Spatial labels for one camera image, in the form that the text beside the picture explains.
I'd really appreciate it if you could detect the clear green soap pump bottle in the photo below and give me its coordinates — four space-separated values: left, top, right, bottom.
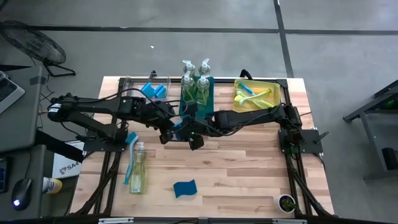
196 73 211 106
182 58 197 78
180 70 197 105
129 141 147 195
198 57 212 77

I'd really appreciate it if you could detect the white green dish brush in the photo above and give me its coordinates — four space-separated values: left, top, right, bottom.
234 88 274 108

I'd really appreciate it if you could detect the small blue dish brush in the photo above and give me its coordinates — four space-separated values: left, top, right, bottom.
238 82 255 96

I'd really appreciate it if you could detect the yellow-green dish brush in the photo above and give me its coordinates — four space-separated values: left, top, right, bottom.
236 89 276 110

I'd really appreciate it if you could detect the teal plastic bin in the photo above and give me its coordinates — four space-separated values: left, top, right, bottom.
178 76 215 121

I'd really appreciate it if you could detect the clear plastic bin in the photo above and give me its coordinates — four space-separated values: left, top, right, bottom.
123 73 172 106

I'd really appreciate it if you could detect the long light-blue dish brush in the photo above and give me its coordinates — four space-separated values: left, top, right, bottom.
123 131 140 185

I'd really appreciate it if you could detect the yellow translucent plastic bin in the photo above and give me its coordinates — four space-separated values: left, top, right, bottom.
233 78 282 113

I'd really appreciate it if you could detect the white cardboard box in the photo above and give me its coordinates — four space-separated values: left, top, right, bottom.
51 139 86 180

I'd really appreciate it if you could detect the plant in white pot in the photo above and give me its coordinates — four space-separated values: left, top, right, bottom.
273 194 297 215

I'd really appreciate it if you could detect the white yellow spray can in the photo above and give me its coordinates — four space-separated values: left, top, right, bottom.
42 176 63 195

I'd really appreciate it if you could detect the dark grey desk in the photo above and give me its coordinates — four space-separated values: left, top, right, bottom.
0 144 47 220

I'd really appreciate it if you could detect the black floor fan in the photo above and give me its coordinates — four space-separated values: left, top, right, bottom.
0 20 77 78

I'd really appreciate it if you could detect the grey laptop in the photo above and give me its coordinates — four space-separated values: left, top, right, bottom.
0 70 25 114

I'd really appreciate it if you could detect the black computer mouse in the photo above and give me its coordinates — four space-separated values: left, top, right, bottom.
11 177 33 212

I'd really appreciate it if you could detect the black metal beam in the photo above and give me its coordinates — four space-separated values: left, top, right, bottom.
343 80 398 124

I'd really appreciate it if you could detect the black keyboard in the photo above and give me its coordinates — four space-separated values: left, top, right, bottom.
0 157 9 194

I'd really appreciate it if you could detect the grey side table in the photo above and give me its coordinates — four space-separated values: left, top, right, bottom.
360 110 398 182

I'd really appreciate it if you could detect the black box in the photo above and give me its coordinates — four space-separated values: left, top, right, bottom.
381 147 398 171

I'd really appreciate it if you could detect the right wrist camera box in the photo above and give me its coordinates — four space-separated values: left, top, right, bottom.
188 134 205 152

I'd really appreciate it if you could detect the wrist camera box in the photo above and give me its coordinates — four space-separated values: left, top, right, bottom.
188 134 205 152
159 129 174 146

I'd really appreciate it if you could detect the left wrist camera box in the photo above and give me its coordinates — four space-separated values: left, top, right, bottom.
159 129 174 146

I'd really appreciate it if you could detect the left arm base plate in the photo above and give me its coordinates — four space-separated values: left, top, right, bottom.
81 138 129 154

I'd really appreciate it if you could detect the black flat strap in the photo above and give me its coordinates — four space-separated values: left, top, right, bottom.
34 129 85 163

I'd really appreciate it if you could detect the silver metal bracket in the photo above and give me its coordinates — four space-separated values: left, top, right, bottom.
272 218 308 224
98 217 134 224

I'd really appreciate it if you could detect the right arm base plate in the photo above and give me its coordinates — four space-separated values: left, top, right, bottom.
277 128 330 156

